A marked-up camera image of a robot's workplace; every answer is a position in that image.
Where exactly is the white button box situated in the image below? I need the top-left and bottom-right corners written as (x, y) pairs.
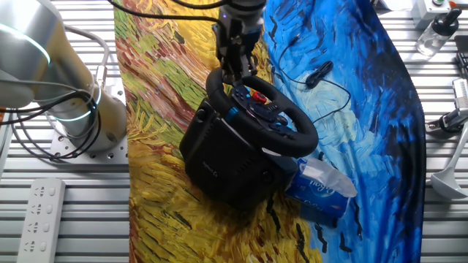
top-left (411, 0), bottom-right (454, 31)

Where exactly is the black keyboard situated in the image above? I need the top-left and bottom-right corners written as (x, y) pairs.
top-left (456, 52), bottom-right (468, 78)

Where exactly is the white power strip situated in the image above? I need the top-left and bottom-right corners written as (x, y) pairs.
top-left (16, 178), bottom-right (67, 263)

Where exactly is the black steering wheel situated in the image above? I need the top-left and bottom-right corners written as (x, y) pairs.
top-left (205, 66), bottom-right (320, 159)

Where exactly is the blue tissue pack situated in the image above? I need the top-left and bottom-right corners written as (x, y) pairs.
top-left (284, 157), bottom-right (358, 219)

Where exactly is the painted wheatfield cloth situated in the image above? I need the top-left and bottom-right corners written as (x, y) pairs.
top-left (112, 0), bottom-right (428, 263)

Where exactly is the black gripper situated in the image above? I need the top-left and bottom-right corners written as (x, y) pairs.
top-left (214, 14), bottom-right (264, 85)

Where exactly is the black usb cable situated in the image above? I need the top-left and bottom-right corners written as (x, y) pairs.
top-left (272, 32), bottom-right (352, 124)

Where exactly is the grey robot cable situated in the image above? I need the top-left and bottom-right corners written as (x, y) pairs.
top-left (60, 23), bottom-right (110, 88)

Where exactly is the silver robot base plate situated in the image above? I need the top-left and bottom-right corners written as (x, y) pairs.
top-left (49, 82), bottom-right (129, 164)

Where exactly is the clear spray bottle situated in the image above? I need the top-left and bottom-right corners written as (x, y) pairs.
top-left (415, 7), bottom-right (463, 58)

